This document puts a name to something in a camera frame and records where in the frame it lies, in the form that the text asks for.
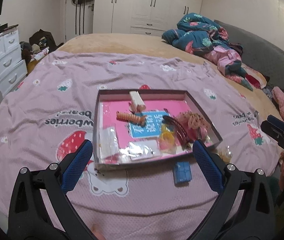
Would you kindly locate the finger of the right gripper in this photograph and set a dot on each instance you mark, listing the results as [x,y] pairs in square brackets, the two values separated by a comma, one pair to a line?
[273,132]
[275,122]

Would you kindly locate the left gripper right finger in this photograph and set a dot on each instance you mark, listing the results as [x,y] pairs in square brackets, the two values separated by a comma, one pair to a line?
[244,206]

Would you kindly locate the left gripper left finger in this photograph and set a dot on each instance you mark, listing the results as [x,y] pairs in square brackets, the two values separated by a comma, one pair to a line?
[28,216]

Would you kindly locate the beige dotted mesh bow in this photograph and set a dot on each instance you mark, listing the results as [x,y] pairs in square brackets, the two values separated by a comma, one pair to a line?
[191,120]

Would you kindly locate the blue square eraser block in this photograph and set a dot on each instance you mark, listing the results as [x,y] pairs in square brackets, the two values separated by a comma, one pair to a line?
[182,172]

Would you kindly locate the maroon banana hair clip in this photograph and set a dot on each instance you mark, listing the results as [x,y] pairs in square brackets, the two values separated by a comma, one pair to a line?
[184,139]

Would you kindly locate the white hair claw clip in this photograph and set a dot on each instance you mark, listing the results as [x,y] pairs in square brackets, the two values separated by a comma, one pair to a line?
[137,104]

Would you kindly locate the grey headboard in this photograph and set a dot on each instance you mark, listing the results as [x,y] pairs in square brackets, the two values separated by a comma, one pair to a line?
[259,54]

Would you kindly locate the pink pajama clothes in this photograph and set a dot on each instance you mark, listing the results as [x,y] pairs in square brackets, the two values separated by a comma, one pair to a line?
[227,60]

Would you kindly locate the clear plastic bag card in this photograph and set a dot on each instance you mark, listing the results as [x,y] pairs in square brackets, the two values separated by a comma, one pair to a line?
[108,142]

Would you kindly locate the pink strawberry blanket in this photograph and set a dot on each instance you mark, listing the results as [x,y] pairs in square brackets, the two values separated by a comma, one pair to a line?
[52,113]

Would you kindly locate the teal floral quilt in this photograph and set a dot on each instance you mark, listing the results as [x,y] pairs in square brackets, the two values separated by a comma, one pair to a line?
[198,35]

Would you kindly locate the pink book in tray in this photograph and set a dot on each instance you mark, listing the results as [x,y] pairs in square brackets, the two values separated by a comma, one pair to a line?
[144,124]

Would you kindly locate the dark cardboard box tray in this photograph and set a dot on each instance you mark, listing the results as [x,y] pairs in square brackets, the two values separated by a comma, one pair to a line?
[212,140]

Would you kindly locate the tan bed sheet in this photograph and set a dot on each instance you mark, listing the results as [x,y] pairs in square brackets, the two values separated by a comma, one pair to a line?
[156,47]

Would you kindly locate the white drawer cabinet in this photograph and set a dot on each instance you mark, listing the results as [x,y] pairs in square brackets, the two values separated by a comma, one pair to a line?
[12,67]

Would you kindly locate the white wardrobe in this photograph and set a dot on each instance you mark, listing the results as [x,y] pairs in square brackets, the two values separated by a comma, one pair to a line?
[147,17]

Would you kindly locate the pile of dark clothes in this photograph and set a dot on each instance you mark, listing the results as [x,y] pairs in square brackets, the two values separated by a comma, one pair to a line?
[37,42]

